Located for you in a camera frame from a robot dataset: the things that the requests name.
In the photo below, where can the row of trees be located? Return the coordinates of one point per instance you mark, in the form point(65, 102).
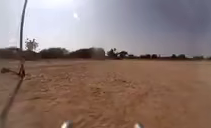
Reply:
point(83, 53)

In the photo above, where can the sandy brown dirt ground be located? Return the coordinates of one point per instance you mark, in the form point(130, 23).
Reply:
point(113, 93)

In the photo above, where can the robot's own part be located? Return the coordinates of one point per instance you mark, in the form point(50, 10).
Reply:
point(138, 125)
point(67, 125)

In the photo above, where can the tall thin pole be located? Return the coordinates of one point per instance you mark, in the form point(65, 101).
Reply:
point(21, 33)

